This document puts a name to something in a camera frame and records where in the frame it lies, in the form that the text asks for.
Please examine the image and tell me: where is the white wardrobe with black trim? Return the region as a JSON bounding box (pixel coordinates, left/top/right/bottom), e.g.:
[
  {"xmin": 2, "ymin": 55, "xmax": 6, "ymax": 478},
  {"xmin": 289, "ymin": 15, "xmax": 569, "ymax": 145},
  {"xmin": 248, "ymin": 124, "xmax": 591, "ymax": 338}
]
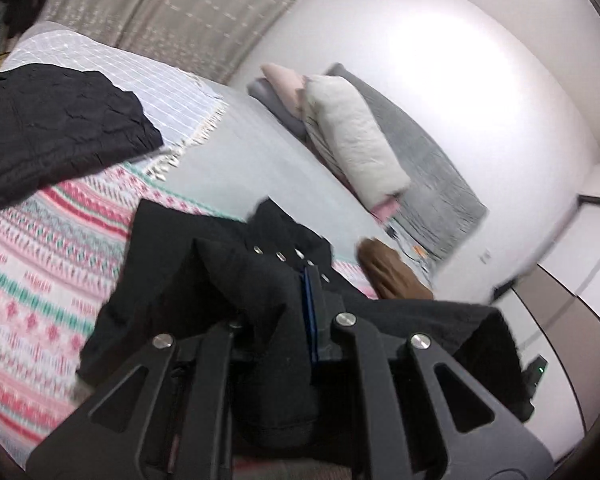
[{"xmin": 496, "ymin": 165, "xmax": 600, "ymax": 462}]

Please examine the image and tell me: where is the patterned pink green bedspread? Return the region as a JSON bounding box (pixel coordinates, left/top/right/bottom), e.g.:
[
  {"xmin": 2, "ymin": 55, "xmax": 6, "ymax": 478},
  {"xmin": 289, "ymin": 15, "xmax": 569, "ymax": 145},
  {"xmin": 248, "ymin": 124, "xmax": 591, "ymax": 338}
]
[{"xmin": 0, "ymin": 19, "xmax": 382, "ymax": 461}]

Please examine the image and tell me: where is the grey quilted headboard cushion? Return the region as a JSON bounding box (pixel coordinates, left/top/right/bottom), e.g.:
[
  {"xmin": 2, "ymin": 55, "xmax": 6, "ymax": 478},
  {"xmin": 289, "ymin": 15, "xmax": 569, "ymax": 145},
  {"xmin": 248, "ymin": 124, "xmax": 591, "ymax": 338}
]
[{"xmin": 326, "ymin": 63, "xmax": 488, "ymax": 262}]

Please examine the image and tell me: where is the large black button coat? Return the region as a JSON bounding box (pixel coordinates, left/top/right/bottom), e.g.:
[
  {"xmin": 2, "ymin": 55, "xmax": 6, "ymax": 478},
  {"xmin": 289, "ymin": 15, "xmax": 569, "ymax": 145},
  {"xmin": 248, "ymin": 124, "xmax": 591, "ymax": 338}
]
[{"xmin": 78, "ymin": 200, "xmax": 532, "ymax": 450}]

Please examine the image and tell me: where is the black quilted jacket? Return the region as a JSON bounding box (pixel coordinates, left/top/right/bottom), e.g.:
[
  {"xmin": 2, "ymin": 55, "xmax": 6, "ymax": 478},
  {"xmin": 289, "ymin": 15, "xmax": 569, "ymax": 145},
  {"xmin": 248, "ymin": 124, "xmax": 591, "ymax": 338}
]
[{"xmin": 0, "ymin": 63, "xmax": 163, "ymax": 210}]

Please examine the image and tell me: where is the brown folded garment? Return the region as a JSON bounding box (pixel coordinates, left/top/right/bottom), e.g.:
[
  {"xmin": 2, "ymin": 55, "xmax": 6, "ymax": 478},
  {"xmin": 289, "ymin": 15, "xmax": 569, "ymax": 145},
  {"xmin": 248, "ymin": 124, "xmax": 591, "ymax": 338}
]
[{"xmin": 356, "ymin": 238, "xmax": 434, "ymax": 300}]

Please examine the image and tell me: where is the cream white pillow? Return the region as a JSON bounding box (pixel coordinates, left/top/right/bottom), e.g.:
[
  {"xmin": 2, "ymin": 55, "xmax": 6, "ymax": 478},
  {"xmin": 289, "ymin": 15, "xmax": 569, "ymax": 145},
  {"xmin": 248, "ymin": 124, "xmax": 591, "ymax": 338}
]
[{"xmin": 302, "ymin": 75, "xmax": 411, "ymax": 210}]

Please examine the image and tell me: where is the grey folded blanket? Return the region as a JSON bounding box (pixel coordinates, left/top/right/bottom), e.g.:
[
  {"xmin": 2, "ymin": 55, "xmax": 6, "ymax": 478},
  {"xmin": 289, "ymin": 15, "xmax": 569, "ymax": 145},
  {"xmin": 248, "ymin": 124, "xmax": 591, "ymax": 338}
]
[{"xmin": 247, "ymin": 78, "xmax": 308, "ymax": 143}]

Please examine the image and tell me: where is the beige dotted curtain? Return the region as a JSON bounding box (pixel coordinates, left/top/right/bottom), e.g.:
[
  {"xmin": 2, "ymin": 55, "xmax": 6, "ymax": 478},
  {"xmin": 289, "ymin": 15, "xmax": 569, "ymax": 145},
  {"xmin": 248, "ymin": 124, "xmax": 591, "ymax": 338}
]
[{"xmin": 42, "ymin": 0, "xmax": 297, "ymax": 82}]

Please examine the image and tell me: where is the black charger cable on bed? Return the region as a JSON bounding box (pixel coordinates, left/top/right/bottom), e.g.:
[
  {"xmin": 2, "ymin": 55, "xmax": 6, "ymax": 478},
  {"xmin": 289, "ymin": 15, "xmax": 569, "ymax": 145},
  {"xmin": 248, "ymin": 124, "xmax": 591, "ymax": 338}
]
[{"xmin": 384, "ymin": 224, "xmax": 432, "ymax": 264}]

